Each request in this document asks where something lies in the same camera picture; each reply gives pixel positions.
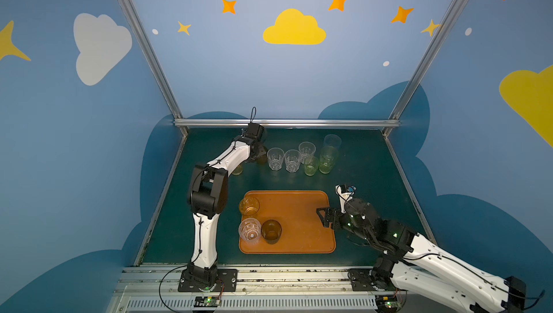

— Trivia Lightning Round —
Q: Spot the brown textured glass front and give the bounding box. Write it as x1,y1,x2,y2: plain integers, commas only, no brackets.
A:
262,219,282,245

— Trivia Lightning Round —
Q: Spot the short yellow plastic glass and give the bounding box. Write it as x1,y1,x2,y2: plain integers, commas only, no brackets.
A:
238,196,260,216

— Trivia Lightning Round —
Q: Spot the clear faceted plastic glass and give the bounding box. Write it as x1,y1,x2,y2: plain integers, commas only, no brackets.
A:
238,217,262,244

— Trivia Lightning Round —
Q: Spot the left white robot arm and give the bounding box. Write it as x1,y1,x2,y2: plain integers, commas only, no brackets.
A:
184,121,266,291

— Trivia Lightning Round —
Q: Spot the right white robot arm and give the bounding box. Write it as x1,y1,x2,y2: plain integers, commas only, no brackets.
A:
316,197,527,312

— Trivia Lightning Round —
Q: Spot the orange plastic tray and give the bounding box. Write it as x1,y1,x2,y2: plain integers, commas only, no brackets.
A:
239,191,336,255

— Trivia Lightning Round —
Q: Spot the dark brown textured glass back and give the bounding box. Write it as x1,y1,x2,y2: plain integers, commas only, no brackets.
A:
256,154,268,165

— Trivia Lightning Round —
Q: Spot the clear ribbed glass left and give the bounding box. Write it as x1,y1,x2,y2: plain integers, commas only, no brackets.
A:
266,147,285,171

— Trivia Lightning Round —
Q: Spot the clear ribbed glass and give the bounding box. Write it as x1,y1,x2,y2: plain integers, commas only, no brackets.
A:
285,150,302,173
266,147,285,171
298,142,316,164

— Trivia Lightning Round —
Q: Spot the tall yellow plastic glass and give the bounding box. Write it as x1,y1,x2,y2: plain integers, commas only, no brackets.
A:
232,164,243,176

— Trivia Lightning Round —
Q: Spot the clear ribbed glass middle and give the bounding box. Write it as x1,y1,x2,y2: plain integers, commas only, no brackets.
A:
285,150,302,173

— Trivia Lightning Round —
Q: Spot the clear ribbed glass right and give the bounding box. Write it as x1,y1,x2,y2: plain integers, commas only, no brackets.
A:
298,142,316,164

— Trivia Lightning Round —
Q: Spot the short green glass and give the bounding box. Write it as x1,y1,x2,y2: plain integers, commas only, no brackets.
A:
303,155,319,176

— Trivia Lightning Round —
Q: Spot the tall green glass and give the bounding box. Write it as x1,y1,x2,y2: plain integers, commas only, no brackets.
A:
319,146,339,174

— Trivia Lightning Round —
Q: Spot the right green circuit board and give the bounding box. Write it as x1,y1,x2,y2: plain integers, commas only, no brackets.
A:
375,296,403,313

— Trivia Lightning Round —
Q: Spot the green circuit board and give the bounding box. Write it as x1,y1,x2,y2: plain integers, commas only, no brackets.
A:
375,296,403,313
194,297,221,308

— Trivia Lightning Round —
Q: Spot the left green circuit board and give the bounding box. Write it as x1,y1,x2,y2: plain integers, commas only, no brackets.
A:
194,297,221,308

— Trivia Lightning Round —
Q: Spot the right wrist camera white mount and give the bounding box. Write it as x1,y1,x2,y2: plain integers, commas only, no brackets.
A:
335,184,357,214

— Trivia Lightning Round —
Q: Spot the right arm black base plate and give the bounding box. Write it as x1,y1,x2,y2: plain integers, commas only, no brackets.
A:
348,268,398,291

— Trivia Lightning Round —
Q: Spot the horizontal aluminium back rail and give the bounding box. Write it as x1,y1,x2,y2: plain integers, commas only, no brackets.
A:
174,118,400,129

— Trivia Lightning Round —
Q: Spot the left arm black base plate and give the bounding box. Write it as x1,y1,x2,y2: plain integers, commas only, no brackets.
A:
177,266,238,293

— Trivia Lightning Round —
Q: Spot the left aluminium frame post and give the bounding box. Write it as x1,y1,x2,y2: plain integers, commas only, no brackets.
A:
118,0,182,121

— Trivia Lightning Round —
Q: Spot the aluminium frame post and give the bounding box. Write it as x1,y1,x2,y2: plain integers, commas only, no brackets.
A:
118,0,182,121
382,0,469,139

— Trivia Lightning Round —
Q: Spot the right aluminium frame post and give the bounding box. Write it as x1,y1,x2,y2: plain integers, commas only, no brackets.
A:
382,0,469,139

